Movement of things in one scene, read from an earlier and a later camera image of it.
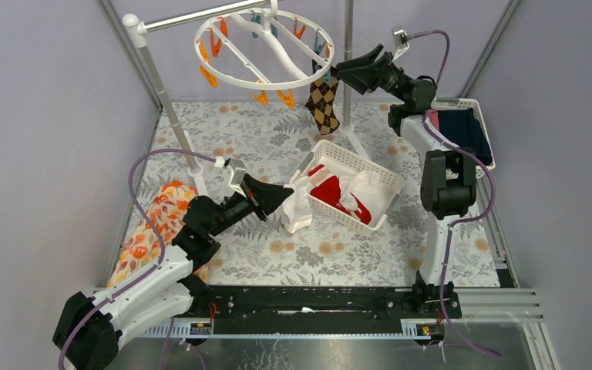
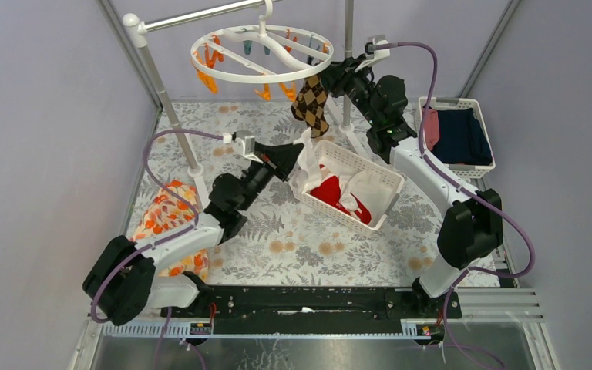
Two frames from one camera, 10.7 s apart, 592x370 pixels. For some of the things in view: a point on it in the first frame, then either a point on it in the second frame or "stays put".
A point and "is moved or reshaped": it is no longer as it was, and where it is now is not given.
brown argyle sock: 321,101 is moved or reshaped
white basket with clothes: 460,122 stays put
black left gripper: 254,200 to 270,163
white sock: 297,208 to 308,174
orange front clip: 289,99 is moved or reshaped
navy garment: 462,129 stays put
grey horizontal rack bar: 144,27 stays put
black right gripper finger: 364,79 to 332,75
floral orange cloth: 142,249 stays put
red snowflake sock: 327,188 stays put
